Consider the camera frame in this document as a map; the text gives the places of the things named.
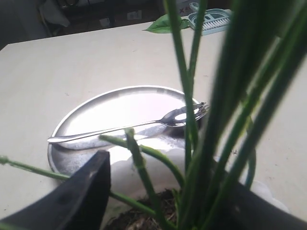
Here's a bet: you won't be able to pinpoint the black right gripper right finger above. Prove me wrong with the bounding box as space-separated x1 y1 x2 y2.
208 160 307 230

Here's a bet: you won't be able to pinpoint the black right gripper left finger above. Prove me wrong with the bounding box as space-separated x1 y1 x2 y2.
0 150 111 230

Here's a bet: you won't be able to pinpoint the white scalloped flower pot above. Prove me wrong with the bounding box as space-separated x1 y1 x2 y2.
100 143 291 226

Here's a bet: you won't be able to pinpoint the stainless steel spork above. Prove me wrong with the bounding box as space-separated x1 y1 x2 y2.
47 102 210 144

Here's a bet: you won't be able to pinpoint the red artificial flower stem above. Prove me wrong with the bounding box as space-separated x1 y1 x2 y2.
0 0 307 230

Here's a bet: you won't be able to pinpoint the dark contents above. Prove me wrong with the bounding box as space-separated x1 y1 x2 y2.
103 190 177 230

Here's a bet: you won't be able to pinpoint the round stainless steel plate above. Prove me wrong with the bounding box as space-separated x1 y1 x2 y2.
47 85 185 175

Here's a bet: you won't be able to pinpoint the green dustpan with brush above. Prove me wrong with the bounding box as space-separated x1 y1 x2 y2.
188 2 231 36

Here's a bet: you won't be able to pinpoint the loose green leaf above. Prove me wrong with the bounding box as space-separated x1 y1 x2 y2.
144 14 189 34

